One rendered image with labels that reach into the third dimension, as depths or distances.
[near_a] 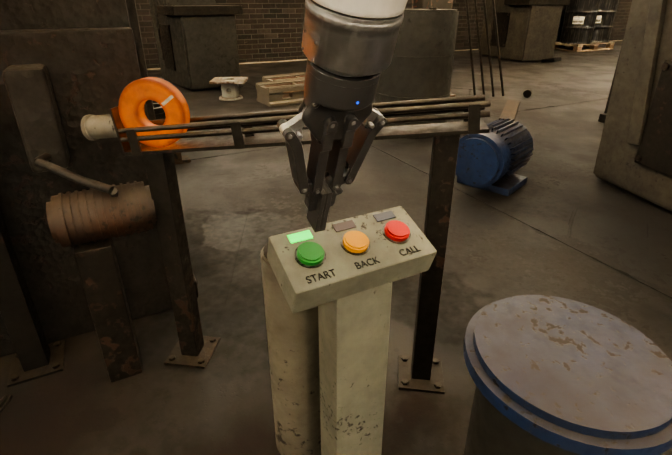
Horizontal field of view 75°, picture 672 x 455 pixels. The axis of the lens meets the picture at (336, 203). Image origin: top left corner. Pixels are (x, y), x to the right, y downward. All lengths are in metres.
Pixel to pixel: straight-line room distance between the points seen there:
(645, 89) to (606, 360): 1.96
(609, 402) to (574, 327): 0.16
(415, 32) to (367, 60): 2.81
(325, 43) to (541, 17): 7.98
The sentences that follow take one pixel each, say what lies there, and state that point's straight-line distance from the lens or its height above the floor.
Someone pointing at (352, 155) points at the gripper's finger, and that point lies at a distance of 0.54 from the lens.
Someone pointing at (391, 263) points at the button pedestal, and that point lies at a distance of 0.66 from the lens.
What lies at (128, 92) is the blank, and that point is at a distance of 1.09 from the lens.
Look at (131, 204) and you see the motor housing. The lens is 1.13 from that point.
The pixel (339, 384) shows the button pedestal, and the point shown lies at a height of 0.37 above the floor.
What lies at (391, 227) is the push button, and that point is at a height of 0.61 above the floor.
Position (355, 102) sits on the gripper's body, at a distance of 0.44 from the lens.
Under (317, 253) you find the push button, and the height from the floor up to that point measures 0.61.
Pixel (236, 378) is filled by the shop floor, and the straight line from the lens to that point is 1.32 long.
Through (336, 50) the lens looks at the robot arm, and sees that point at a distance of 0.41.
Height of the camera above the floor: 0.94
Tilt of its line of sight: 25 degrees down
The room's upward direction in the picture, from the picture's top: straight up
